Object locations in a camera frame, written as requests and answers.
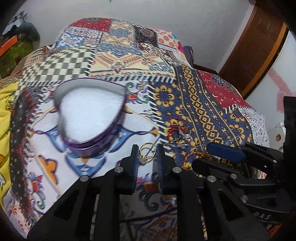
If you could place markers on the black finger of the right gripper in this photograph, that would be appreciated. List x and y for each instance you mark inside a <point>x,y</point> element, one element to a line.
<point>208,168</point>

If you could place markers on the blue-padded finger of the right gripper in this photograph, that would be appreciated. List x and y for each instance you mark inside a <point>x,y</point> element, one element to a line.
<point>225,152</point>

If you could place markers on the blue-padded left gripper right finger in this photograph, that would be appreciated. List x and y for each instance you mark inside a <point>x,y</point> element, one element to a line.
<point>165,170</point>

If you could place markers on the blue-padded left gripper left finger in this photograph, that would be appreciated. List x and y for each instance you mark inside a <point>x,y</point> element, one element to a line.
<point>130,165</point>

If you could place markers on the pile of bangles and jewelry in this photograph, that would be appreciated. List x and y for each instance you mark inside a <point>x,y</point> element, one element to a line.
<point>179,134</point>

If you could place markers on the purple heart-shaped jewelry box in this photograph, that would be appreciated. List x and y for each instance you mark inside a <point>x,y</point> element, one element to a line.
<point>90,113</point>

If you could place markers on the red and gold bangle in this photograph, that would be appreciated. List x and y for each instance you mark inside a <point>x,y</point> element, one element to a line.
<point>197,154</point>

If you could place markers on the colourful patchwork bedspread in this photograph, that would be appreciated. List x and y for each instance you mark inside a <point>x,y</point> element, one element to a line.
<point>160,84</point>

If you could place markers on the brown wooden door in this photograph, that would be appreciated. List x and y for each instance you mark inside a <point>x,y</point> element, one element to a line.
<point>257,48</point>

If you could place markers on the yellow cartoon fleece blanket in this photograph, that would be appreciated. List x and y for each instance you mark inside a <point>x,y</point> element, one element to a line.
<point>7,98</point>

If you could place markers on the green and orange box pile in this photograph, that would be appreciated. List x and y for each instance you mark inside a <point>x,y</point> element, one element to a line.
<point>18,39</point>

